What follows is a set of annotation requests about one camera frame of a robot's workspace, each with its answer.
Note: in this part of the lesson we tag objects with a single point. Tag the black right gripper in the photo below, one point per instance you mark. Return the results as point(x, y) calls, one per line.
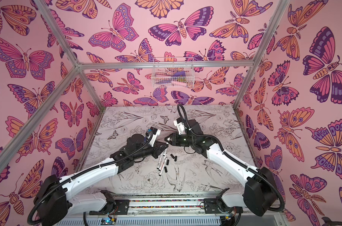
point(179, 138)

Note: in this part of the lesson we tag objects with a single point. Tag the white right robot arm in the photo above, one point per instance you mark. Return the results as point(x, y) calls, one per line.
point(260, 193)

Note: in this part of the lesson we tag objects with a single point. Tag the aluminium frame left beam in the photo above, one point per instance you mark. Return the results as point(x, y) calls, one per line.
point(13, 146)

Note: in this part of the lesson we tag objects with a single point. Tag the green circuit board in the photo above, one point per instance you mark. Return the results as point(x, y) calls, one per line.
point(108, 221)

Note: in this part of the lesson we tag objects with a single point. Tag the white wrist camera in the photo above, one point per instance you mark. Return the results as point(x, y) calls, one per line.
point(180, 126)
point(151, 135)

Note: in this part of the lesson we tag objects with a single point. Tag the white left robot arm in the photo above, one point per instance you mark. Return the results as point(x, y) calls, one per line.
point(53, 201)

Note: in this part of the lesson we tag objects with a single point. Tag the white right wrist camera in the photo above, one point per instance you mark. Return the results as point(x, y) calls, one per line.
point(180, 126)

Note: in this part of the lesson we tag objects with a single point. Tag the aluminium frame post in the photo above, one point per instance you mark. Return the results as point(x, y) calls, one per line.
point(53, 25)
point(271, 28)

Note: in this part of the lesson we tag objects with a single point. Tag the aluminium frame right post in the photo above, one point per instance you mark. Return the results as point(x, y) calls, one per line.
point(271, 28)

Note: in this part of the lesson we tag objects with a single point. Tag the white wire basket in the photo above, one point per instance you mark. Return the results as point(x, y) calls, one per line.
point(173, 72)

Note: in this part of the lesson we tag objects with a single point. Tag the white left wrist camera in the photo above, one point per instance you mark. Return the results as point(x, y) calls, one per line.
point(151, 135)

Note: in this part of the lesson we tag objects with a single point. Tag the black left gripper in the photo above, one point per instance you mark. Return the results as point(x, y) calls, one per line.
point(156, 148)

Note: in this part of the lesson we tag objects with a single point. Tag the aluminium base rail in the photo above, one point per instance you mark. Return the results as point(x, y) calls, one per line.
point(173, 210)

